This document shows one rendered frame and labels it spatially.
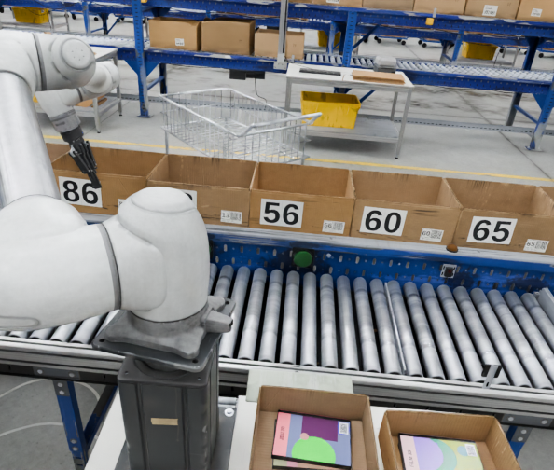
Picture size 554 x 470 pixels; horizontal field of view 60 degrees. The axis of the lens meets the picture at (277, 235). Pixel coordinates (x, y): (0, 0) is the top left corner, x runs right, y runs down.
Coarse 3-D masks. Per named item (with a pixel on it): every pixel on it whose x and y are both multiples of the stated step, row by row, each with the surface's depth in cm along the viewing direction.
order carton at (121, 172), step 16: (64, 160) 195; (96, 160) 207; (112, 160) 207; (128, 160) 206; (144, 160) 206; (160, 160) 195; (64, 176) 180; (80, 176) 180; (112, 176) 179; (128, 176) 178; (144, 176) 209; (112, 192) 182; (128, 192) 182; (80, 208) 186; (96, 208) 186; (112, 208) 185
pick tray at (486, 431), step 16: (384, 416) 117; (400, 416) 119; (416, 416) 119; (432, 416) 119; (448, 416) 119; (464, 416) 119; (480, 416) 118; (384, 432) 116; (400, 432) 122; (416, 432) 122; (432, 432) 122; (448, 432) 122; (464, 432) 122; (480, 432) 121; (496, 432) 117; (384, 448) 115; (480, 448) 121; (496, 448) 117; (384, 464) 114; (400, 464) 115; (496, 464) 116; (512, 464) 109
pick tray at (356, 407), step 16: (272, 400) 125; (288, 400) 124; (304, 400) 124; (320, 400) 124; (336, 400) 123; (352, 400) 123; (368, 400) 120; (256, 416) 114; (272, 416) 125; (336, 416) 126; (352, 416) 126; (368, 416) 118; (256, 432) 121; (272, 432) 121; (352, 432) 123; (368, 432) 116; (256, 448) 117; (352, 448) 119; (368, 448) 115; (256, 464) 113; (352, 464) 115; (368, 464) 113
